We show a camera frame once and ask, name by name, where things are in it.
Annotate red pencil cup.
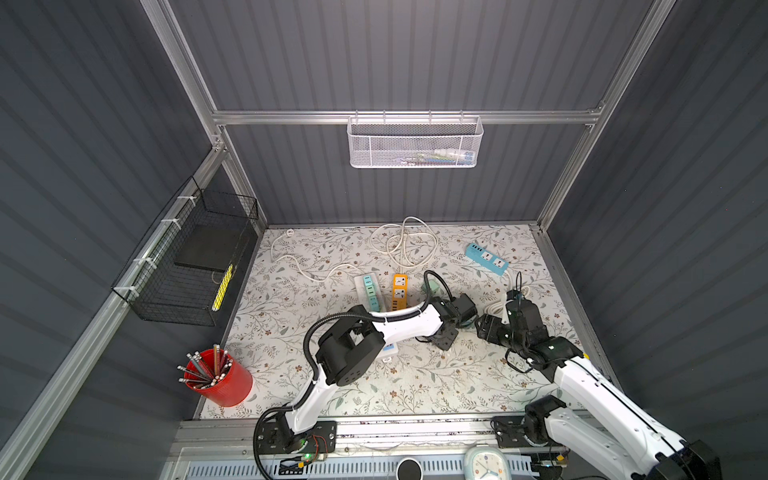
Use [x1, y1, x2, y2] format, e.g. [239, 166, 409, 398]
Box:
[176, 344, 253, 408]

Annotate markers in white basket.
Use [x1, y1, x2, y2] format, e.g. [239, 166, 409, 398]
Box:
[395, 149, 476, 168]

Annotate orange power strip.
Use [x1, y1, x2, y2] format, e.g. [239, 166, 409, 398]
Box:
[391, 274, 409, 311]

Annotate white multicolour power strip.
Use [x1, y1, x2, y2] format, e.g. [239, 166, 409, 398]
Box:
[353, 273, 398, 363]

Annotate orange strip white cable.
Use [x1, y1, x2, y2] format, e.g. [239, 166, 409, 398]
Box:
[367, 215, 440, 274]

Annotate yellow marker in basket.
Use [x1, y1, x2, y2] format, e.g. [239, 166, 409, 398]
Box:
[211, 264, 235, 312]

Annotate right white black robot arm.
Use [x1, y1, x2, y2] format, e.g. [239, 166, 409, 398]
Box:
[475, 290, 723, 479]

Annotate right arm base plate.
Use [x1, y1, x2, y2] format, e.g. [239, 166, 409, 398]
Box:
[490, 414, 564, 448]

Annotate black round knob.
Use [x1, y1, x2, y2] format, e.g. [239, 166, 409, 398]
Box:
[395, 457, 424, 480]

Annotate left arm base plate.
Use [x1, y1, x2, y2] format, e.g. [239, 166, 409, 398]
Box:
[253, 418, 338, 455]

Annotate blue power strip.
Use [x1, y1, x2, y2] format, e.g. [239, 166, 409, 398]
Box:
[465, 243, 508, 276]

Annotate blue strip white cable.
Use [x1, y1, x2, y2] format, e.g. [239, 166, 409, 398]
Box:
[482, 269, 532, 319]

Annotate black pad in basket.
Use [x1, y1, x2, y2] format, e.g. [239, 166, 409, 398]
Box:
[174, 225, 248, 273]

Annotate white wire wall basket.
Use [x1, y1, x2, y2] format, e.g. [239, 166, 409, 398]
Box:
[346, 115, 484, 169]

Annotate white analog clock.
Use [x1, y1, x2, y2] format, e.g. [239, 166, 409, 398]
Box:
[463, 446, 512, 480]

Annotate black wire wall basket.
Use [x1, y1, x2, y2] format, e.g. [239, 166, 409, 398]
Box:
[113, 173, 259, 327]

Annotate white power strip cable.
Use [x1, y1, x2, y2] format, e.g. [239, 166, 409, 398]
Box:
[269, 227, 367, 283]

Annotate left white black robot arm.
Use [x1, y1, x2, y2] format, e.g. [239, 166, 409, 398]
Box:
[253, 292, 478, 457]

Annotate floral table mat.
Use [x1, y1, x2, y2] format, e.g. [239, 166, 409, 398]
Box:
[200, 223, 589, 420]

